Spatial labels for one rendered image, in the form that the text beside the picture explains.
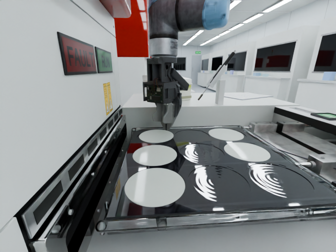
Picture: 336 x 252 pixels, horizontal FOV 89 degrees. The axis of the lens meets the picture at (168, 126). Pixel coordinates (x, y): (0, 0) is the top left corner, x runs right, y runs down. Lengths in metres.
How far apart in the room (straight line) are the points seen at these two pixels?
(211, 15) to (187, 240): 0.43
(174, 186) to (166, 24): 0.36
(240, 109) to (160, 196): 0.46
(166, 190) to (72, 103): 0.19
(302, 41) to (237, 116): 4.60
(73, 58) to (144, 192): 0.22
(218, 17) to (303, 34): 4.79
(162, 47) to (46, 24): 0.28
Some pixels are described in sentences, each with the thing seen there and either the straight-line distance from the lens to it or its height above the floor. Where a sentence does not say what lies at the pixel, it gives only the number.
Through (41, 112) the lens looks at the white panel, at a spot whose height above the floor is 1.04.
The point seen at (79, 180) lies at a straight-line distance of 0.27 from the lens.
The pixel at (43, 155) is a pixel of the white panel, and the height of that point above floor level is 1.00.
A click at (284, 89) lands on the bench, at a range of 5.16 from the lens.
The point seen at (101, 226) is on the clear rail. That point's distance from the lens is 0.25.
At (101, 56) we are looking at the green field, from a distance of 0.40.
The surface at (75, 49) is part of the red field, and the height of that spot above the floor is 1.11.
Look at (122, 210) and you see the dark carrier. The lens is 0.27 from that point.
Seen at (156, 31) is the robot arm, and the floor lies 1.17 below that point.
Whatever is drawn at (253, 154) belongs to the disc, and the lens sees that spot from 0.44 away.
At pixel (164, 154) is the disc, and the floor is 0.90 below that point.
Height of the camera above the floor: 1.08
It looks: 18 degrees down
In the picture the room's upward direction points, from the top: straight up
